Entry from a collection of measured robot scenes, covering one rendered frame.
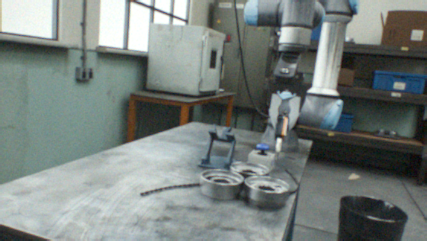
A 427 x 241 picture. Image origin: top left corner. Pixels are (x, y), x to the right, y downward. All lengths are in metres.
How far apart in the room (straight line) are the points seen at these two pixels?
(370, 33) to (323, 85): 3.59
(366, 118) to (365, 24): 1.20
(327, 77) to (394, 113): 3.61
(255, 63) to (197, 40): 1.72
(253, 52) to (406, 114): 2.09
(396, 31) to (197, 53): 2.32
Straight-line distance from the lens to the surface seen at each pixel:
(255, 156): 1.03
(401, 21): 4.37
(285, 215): 0.77
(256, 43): 4.68
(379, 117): 4.85
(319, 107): 1.28
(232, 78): 4.74
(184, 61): 3.13
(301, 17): 0.87
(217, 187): 0.77
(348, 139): 4.27
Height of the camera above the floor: 1.10
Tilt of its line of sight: 9 degrees down
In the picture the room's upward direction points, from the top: 6 degrees clockwise
